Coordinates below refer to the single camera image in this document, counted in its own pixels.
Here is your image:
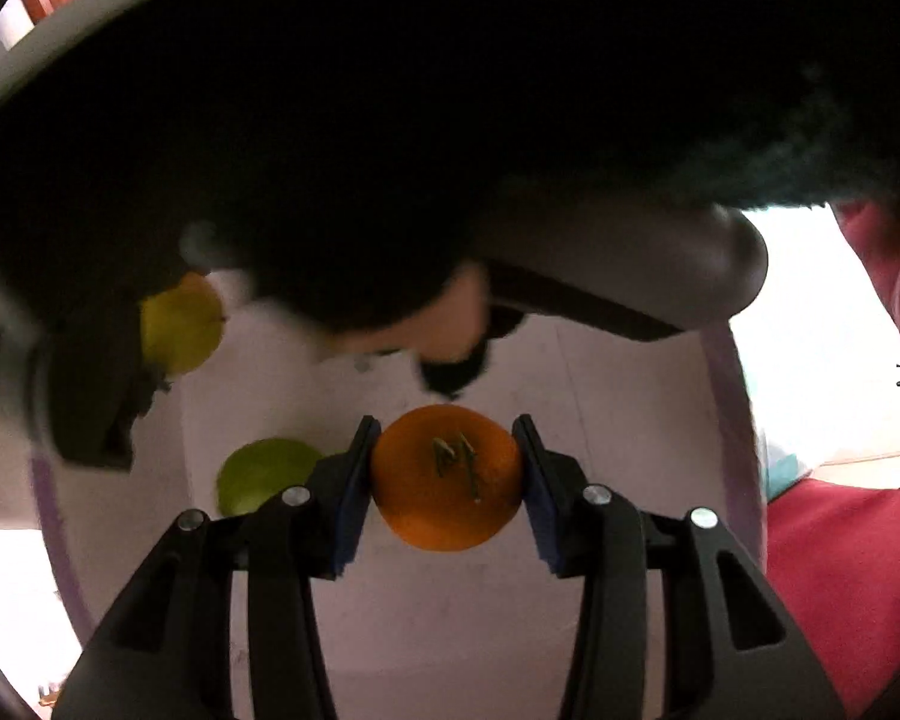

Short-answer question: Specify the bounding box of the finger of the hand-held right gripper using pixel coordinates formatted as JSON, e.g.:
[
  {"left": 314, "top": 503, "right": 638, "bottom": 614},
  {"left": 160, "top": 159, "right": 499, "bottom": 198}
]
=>
[{"left": 418, "top": 337, "right": 490, "bottom": 400}]

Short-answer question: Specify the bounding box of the white box with purple rim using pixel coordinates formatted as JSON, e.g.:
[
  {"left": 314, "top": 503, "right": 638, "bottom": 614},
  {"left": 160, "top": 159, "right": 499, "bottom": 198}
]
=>
[{"left": 34, "top": 270, "right": 767, "bottom": 720}]

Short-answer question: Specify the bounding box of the light green apple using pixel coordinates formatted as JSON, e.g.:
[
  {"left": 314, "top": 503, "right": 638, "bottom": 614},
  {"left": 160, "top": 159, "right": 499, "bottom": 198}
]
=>
[{"left": 217, "top": 436, "right": 327, "bottom": 518}]

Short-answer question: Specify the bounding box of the dark blurred object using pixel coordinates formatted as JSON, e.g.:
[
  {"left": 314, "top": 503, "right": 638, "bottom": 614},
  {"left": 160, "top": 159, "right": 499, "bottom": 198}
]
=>
[{"left": 0, "top": 292, "right": 170, "bottom": 473}]

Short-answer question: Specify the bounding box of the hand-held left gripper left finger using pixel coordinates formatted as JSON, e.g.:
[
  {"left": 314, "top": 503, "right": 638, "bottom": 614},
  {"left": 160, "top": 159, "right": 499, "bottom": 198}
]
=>
[{"left": 52, "top": 414, "right": 382, "bottom": 720}]

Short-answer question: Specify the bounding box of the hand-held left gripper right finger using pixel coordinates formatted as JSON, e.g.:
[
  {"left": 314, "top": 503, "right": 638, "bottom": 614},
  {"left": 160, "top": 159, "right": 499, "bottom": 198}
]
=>
[{"left": 511, "top": 414, "right": 848, "bottom": 720}]

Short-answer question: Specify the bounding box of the orange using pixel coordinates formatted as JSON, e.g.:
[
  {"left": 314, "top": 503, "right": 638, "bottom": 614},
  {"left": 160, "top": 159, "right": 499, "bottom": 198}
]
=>
[{"left": 370, "top": 403, "right": 526, "bottom": 552}]

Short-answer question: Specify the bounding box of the red garment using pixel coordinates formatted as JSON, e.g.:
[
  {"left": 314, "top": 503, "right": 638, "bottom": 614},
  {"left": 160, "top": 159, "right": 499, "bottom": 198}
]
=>
[{"left": 765, "top": 199, "right": 900, "bottom": 720}]

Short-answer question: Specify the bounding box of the yellow fruit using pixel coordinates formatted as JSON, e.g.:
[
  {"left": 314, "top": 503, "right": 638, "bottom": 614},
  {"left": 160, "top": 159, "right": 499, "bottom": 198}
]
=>
[{"left": 139, "top": 271, "right": 226, "bottom": 377}]

